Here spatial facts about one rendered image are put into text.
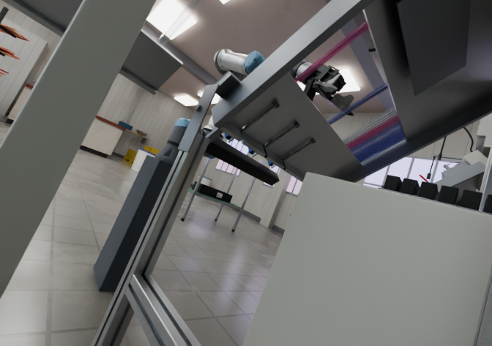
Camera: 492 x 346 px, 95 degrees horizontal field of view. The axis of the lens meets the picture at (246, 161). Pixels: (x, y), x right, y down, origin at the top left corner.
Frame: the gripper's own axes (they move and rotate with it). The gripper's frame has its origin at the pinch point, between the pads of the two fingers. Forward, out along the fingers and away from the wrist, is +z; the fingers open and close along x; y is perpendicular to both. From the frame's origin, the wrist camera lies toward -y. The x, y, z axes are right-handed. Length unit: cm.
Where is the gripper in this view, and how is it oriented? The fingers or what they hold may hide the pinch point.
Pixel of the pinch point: (344, 105)
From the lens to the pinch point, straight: 78.3
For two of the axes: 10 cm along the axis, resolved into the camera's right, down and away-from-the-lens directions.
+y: 6.7, -7.0, -2.5
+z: 3.9, 6.2, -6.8
